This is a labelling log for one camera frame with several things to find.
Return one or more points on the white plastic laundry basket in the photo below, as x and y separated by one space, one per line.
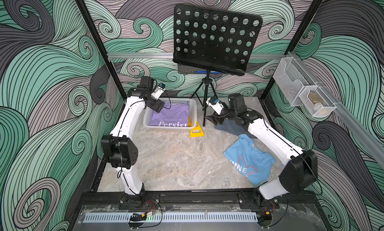
192 109

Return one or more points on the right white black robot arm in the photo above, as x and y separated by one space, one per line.
300 167

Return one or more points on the yellow plastic triangular block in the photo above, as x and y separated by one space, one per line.
197 131

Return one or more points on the grey t-shirt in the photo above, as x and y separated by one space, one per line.
231 127

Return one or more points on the purple t-shirt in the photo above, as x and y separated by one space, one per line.
175 116

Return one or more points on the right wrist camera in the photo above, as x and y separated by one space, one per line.
219 107

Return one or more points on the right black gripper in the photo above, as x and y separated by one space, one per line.
214 118

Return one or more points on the white slotted cable duct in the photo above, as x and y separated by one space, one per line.
176 217

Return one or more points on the light blue t-shirt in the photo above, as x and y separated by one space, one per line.
253 163

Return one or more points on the clear plastic wall bin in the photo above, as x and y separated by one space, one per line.
300 89

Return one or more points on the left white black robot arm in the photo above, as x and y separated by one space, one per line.
119 148

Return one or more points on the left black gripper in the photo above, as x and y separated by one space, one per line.
159 106

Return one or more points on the black perforated music stand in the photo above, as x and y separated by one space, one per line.
214 40

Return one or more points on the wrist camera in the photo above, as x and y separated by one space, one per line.
159 90
219 107

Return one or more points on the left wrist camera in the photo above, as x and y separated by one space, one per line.
159 90

